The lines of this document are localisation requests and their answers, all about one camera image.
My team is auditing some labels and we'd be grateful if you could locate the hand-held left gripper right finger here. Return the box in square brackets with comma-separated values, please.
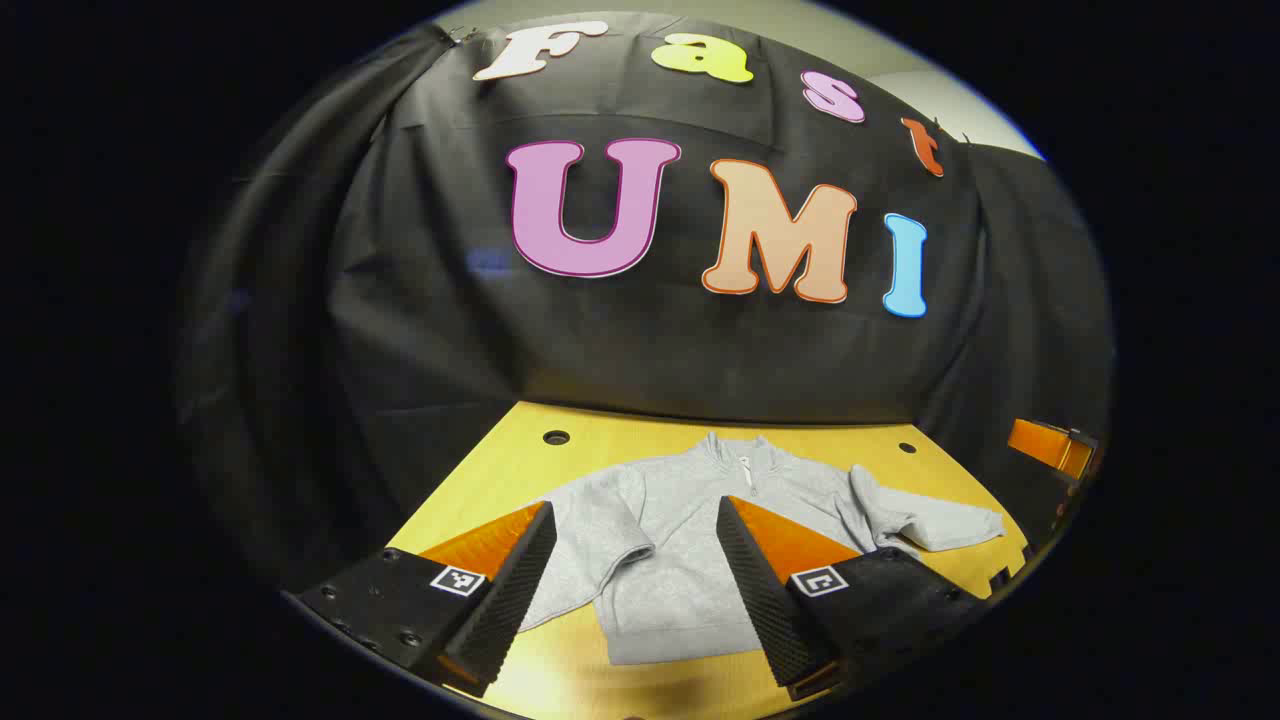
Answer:
[716, 495, 986, 701]

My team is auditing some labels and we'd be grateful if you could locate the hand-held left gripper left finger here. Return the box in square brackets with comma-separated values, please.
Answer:
[290, 500, 558, 699]

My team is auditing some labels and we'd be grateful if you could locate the grey zip-collar sweatshirt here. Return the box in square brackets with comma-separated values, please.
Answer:
[515, 432, 1006, 666]

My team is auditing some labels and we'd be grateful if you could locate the black backdrop cloth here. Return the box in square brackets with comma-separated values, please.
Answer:
[175, 12, 1116, 591]

